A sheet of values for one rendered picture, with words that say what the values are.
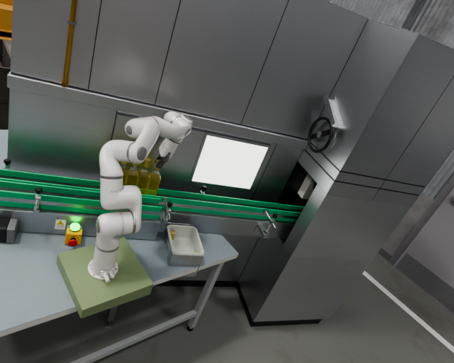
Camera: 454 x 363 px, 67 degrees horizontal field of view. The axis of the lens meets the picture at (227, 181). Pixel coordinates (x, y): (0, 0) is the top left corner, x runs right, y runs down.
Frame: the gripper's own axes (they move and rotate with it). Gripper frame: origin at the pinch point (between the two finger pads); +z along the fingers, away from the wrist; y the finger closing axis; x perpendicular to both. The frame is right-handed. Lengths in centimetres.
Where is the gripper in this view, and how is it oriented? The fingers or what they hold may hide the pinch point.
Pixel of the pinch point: (159, 162)
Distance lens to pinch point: 181.4
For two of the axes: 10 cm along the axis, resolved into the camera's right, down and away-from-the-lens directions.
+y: 2.8, 5.5, -7.9
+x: 7.9, 3.4, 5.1
